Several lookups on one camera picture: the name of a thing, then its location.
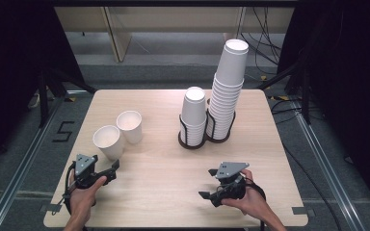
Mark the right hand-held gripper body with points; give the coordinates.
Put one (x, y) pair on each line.
(231, 168)

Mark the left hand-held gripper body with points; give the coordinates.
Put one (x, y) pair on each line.
(83, 164)

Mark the white paper cup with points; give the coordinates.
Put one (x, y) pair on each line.
(109, 142)
(131, 126)

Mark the short stack of white cups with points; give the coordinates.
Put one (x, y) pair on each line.
(193, 109)

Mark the tall stack of white cups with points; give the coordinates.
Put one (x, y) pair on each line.
(231, 69)

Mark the person's right hand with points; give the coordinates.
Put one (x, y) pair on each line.
(253, 199)

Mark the person's left hand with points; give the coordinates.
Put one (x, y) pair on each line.
(83, 202)

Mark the yellow tape piece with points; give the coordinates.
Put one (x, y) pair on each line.
(281, 97)
(71, 99)

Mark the black metal stand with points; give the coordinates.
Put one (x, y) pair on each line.
(305, 96)
(43, 96)

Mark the beige upright board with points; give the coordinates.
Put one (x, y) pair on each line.
(118, 35)

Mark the black curtain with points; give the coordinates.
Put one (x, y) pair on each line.
(350, 80)
(16, 57)

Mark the long beige panel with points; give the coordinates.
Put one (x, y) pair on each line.
(179, 19)

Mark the aluminium floor rail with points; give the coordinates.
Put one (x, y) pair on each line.
(22, 171)
(329, 173)

